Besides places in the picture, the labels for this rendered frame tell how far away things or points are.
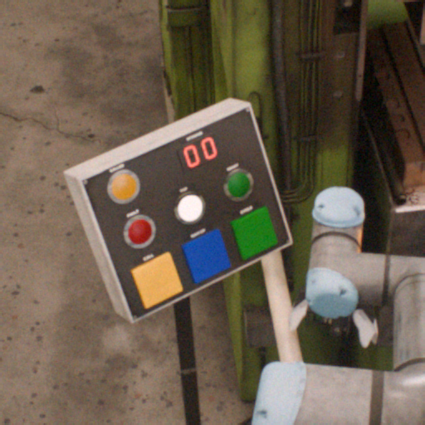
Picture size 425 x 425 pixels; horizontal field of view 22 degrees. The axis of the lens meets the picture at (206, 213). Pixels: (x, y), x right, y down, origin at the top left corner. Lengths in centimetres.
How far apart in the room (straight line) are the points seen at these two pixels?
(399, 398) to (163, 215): 78
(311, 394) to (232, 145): 79
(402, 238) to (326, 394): 103
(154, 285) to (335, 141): 57
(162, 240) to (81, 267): 140
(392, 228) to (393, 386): 98
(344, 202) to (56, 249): 181
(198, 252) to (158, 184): 15
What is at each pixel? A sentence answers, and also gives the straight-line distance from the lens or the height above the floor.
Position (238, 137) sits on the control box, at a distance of 197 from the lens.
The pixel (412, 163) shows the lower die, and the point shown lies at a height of 98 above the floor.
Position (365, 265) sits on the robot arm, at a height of 127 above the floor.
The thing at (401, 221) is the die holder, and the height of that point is 88.
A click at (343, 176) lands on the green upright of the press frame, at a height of 81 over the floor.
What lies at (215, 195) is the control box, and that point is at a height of 109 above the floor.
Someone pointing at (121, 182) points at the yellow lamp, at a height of 117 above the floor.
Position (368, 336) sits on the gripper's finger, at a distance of 191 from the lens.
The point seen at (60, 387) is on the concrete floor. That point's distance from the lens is 307.
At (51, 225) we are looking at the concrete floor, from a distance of 345.
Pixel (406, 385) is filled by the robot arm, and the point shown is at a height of 146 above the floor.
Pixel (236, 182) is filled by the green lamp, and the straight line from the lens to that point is 197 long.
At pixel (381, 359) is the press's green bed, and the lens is 258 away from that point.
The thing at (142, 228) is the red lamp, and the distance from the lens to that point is 191.
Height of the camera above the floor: 251
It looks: 47 degrees down
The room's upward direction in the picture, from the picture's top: 4 degrees counter-clockwise
